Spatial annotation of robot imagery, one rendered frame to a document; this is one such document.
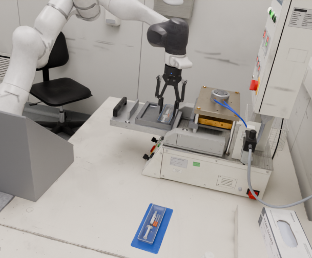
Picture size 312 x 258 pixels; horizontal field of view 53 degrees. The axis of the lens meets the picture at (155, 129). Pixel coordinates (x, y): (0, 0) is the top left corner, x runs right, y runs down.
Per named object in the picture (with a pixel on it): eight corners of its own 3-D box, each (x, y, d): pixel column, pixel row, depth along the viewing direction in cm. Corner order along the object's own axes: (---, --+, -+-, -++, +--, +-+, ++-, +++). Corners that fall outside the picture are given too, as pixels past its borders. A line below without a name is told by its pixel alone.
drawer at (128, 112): (181, 118, 156) (183, 104, 152) (173, 140, 137) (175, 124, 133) (124, 107, 160) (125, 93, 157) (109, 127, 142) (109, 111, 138)
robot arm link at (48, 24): (42, 0, 135) (51, 23, 152) (8, 46, 129) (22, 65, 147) (64, 13, 135) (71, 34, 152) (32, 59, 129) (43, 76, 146)
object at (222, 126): (234, 112, 147) (238, 93, 143) (233, 135, 128) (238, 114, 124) (198, 106, 150) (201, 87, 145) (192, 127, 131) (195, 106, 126)
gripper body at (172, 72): (185, 63, 135) (182, 83, 140) (165, 60, 136) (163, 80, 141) (182, 68, 129) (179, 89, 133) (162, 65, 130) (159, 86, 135)
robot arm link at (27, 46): (-10, 72, 118) (14, 17, 124) (6, 89, 136) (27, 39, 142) (18, 81, 119) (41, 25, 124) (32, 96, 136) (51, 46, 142)
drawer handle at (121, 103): (126, 104, 155) (127, 97, 153) (116, 116, 142) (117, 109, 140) (123, 103, 156) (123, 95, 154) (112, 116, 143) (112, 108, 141)
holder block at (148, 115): (178, 111, 153) (179, 107, 152) (170, 130, 136) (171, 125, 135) (146, 105, 156) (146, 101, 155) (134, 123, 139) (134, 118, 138)
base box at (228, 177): (257, 159, 163) (266, 131, 155) (261, 208, 131) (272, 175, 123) (158, 138, 172) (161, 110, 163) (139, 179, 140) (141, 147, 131)
